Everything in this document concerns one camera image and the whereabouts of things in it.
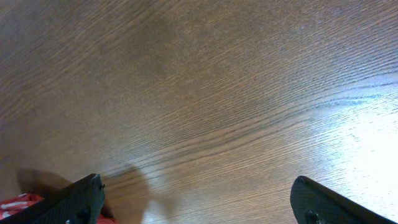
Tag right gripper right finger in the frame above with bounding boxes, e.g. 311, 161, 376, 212
290, 175, 396, 224

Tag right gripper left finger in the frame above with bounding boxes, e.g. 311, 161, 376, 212
1, 174, 105, 224

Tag red t-shirt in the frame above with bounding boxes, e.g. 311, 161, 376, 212
1, 194, 117, 224

